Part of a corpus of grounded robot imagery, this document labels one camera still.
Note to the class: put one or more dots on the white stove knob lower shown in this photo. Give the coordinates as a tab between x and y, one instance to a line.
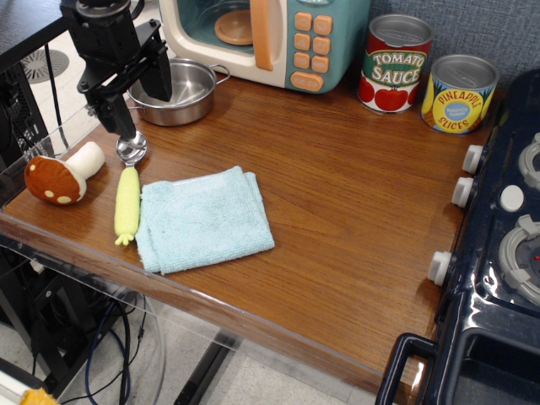
439	266

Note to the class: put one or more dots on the tomato sauce can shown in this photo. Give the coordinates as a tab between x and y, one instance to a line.
395	54

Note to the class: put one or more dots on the round floor vent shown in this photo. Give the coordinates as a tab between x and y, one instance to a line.
40	65

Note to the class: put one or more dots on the yellow fuzzy object corner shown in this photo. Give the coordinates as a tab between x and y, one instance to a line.
37	397

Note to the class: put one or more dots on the pineapple slices can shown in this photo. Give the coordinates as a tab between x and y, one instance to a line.
459	91

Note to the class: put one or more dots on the dark blue toy stove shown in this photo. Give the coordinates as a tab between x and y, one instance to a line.
486	344

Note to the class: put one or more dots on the scoop with yellow handle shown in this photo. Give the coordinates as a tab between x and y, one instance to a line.
127	208

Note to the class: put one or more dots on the white stove knob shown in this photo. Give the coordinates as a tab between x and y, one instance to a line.
472	159
439	266
462	191

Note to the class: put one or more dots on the light blue towel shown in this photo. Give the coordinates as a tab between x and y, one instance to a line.
202	221

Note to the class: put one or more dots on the plush brown mushroom toy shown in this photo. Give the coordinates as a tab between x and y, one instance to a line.
60	182

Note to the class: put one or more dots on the black side desk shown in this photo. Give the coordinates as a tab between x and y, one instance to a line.
26	26

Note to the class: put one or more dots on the small steel pot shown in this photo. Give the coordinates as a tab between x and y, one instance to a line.
193	86

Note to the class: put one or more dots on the white stove knob upper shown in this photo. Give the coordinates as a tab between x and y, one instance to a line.
472	159

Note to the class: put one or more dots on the toy microwave oven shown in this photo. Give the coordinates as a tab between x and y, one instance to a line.
301	45

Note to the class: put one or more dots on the white stove knob middle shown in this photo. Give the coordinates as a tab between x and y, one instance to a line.
462	191

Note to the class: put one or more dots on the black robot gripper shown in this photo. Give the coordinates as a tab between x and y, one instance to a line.
117	53

